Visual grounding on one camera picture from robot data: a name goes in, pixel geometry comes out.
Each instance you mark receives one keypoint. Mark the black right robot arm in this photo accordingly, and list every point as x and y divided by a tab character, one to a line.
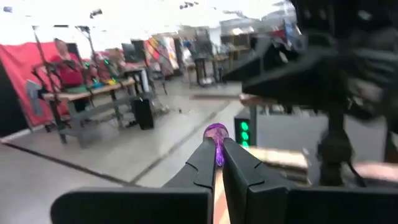
334	149

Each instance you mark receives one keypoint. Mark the purple plastic spider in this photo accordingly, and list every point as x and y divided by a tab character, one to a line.
216	132

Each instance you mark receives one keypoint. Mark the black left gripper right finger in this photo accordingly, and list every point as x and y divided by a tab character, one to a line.
311	208

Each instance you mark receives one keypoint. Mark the red fabric curtain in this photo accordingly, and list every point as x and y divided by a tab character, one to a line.
18	71

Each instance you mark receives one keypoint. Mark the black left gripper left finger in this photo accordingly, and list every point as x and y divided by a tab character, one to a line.
133	208

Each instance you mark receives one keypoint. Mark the black partition panel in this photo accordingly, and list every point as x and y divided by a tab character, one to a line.
9	109

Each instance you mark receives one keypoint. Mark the black computer monitor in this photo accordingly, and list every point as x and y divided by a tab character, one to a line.
130	51

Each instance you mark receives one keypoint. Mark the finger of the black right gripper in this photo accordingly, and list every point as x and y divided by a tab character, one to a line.
248	70
298	81

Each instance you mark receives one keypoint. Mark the black computer tower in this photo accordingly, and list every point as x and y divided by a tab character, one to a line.
143	113

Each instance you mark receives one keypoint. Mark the black box with green lights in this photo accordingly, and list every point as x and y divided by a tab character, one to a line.
237	124

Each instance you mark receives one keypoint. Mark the wooden workbench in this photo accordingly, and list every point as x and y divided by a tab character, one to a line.
99	89

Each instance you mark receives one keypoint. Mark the person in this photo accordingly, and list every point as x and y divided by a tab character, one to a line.
70	73

